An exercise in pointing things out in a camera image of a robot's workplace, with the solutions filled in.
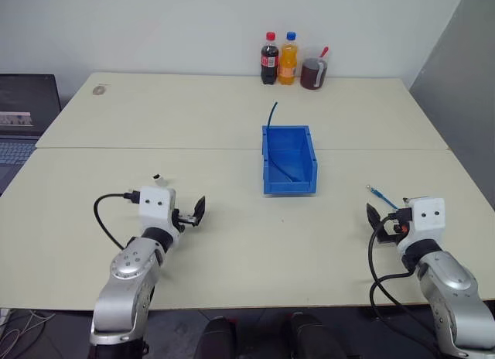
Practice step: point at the orange soda bottle blue cap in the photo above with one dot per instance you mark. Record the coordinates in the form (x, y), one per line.
(289, 65)

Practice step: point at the clear jug with dark liquid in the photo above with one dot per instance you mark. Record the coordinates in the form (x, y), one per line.
(312, 74)

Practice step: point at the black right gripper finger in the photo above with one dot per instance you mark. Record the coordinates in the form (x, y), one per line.
(374, 216)

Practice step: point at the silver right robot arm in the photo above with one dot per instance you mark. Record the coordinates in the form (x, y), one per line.
(452, 293)

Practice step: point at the blue plastic storage bin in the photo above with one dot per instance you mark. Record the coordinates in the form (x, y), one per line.
(290, 187)

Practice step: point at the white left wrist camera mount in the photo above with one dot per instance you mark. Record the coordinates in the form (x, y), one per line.
(154, 204)

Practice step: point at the dark rounded shape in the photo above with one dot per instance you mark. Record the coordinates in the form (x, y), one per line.
(309, 336)
(216, 339)

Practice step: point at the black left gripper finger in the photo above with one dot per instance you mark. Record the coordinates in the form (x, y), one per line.
(200, 210)

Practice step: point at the dark open laptop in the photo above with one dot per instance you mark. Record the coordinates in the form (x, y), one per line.
(23, 103)

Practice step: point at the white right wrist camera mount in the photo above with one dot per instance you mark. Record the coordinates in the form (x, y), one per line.
(427, 219)

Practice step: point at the cola bottle with red cap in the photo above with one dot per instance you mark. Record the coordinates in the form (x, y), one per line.
(269, 65)

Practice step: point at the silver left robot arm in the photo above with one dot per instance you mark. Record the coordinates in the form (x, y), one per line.
(127, 266)

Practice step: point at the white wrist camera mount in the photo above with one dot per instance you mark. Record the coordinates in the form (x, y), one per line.
(154, 204)
(427, 219)

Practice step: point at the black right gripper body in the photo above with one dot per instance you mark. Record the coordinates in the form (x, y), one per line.
(398, 223)

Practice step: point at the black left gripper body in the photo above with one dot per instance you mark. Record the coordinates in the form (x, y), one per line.
(187, 220)

